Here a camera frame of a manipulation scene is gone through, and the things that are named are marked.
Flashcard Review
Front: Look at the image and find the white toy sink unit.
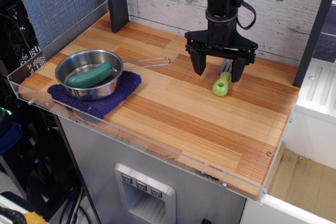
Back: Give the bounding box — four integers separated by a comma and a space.
241, 59, 335, 223

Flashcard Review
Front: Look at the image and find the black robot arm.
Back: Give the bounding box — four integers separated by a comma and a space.
185, 0, 258, 82

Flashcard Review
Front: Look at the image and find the green handled grey spatula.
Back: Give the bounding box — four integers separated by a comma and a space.
212, 59, 233, 97

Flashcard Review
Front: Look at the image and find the silver pot with wire handle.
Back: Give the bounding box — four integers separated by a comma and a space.
55, 49, 171, 101

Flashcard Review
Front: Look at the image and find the purple knitted cloth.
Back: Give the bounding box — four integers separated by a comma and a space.
47, 71, 142, 119

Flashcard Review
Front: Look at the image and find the dark left vertical post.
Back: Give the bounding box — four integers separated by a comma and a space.
108, 0, 129, 33

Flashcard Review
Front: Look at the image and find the dark right vertical post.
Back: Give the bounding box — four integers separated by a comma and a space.
292, 0, 333, 88

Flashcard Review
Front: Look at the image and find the green toy cucumber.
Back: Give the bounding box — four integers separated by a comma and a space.
67, 62, 112, 89

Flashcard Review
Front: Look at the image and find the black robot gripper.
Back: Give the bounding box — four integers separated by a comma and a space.
185, 11, 257, 82

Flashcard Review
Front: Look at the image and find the silver toy fridge cabinet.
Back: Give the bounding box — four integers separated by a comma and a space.
60, 118, 246, 223

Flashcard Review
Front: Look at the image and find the clear acrylic table guard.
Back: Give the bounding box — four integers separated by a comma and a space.
8, 14, 299, 201

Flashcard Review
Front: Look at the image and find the black plastic crate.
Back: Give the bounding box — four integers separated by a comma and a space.
1, 1, 40, 65

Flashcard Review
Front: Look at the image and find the grey dispenser button panel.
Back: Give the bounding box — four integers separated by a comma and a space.
114, 163, 176, 223

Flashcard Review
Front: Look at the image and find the dark vertical post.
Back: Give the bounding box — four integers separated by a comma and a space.
108, 0, 129, 33
292, 0, 333, 88

